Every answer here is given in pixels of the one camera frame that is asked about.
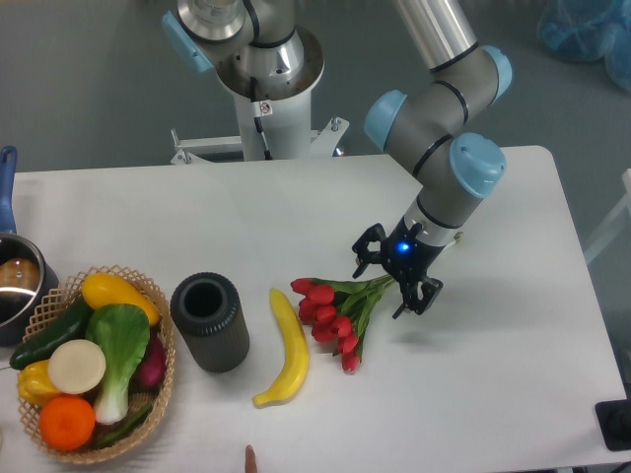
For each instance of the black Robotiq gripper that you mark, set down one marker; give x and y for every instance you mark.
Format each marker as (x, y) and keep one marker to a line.
(405, 258)

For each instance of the red tulip bouquet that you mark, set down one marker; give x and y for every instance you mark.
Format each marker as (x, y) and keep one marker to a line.
(340, 312)

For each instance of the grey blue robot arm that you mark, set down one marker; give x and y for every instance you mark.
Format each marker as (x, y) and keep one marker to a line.
(424, 135)

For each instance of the human fingertip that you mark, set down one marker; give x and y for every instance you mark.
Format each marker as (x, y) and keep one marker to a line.
(250, 460)

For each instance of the yellow toy banana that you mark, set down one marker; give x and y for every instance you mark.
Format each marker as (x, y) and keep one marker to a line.
(291, 378)

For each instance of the dark grey ribbed vase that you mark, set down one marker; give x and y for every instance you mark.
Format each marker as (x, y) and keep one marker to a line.
(207, 311)

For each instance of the black device at edge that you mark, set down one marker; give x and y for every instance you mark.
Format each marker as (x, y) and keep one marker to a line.
(614, 422)

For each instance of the purple toy sweet potato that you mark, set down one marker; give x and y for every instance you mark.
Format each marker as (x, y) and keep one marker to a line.
(152, 369)

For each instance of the green toy bok choy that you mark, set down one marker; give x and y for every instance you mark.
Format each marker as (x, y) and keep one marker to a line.
(122, 332)

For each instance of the yellow toy squash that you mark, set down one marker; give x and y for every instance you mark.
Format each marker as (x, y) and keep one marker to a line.
(101, 289)

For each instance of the blue plastic bag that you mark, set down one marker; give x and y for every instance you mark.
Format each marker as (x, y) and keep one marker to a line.
(590, 31)

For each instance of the green toy chili pepper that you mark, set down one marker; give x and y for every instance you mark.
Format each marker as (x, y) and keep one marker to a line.
(123, 431)

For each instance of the dark green toy cucumber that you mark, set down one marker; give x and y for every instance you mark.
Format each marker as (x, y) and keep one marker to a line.
(71, 324)

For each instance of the white round toy slice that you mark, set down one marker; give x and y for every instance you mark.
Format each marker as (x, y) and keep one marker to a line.
(76, 366)

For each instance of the woven wicker basket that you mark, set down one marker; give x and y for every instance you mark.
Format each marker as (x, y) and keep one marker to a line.
(152, 400)

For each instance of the orange toy orange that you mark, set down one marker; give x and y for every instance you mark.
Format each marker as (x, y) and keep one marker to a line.
(66, 422)

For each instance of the yellow toy bell pepper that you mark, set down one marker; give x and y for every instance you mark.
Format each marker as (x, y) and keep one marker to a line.
(35, 386)

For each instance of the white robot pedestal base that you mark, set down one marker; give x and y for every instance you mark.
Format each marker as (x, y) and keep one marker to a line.
(272, 93)

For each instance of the white frame right edge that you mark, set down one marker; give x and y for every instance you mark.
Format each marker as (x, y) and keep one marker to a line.
(611, 225)

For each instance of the blue saucepan with handle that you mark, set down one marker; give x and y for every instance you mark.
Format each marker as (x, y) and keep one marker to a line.
(26, 277)

